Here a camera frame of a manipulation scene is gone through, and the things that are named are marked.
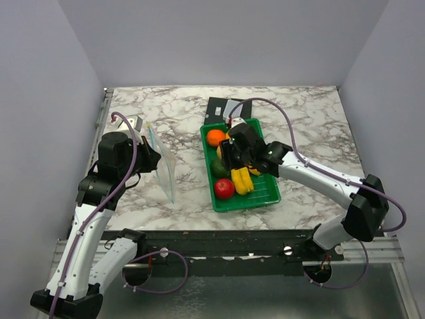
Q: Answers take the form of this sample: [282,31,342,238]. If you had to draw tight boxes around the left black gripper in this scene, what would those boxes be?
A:
[120,135,162,179]

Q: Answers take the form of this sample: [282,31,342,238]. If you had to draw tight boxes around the clear zip top bag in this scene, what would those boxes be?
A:
[146,123,176,203]

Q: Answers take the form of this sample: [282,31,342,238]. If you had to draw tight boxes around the green lime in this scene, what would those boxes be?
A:
[210,158,230,179]

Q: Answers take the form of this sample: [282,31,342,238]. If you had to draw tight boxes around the red apple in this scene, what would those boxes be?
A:
[214,178,235,200]

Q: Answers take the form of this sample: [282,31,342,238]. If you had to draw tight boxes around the green plastic tray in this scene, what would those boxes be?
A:
[200,123,281,213]

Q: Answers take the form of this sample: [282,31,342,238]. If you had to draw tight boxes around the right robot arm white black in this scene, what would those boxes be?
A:
[219,118,389,260]

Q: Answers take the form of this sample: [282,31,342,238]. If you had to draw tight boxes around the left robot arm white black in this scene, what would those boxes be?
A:
[30,132,161,318]

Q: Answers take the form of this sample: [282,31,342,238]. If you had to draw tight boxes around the yellow peach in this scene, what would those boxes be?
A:
[216,146,222,160]

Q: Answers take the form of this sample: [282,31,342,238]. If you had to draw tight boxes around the yellow banana bunch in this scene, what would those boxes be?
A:
[230,167,260,195]

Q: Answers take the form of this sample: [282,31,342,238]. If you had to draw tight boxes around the orange fruit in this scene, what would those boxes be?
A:
[206,129,226,148]

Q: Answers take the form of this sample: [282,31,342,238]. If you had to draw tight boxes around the grey translucent small case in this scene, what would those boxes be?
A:
[222,100,243,122]

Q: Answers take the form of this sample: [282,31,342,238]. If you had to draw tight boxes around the black flat box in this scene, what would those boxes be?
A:
[203,97,252,125]

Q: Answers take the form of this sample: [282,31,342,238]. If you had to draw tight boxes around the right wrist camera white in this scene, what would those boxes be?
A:
[225,117,246,130]

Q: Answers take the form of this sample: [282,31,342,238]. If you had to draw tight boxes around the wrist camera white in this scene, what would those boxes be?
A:
[112,114,143,138]
[225,117,246,130]

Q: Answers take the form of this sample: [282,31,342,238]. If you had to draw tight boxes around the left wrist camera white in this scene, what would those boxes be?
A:
[112,114,143,138]

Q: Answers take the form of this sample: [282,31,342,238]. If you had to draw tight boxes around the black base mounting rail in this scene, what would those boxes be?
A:
[99,229,345,276]

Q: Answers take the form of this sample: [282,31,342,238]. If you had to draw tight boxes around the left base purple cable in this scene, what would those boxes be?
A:
[123,250,189,295]

